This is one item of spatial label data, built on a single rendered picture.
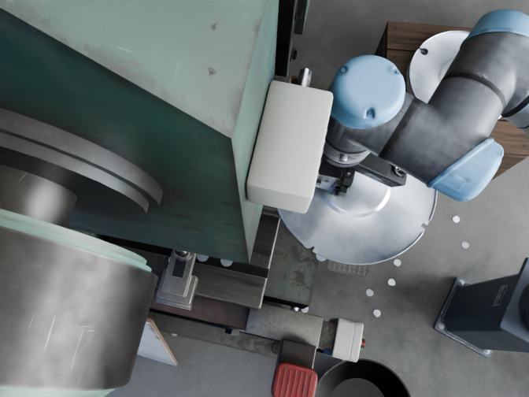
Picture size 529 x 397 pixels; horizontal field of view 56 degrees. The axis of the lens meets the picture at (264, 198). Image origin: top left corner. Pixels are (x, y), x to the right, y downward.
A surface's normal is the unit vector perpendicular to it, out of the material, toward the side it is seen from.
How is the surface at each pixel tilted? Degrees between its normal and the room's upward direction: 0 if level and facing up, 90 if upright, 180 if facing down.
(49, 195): 62
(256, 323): 0
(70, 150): 39
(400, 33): 0
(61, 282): 49
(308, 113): 0
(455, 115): 11
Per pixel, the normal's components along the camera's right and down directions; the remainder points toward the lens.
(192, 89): 0.69, -0.04
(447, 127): -0.03, -0.39
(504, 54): 0.09, -0.21
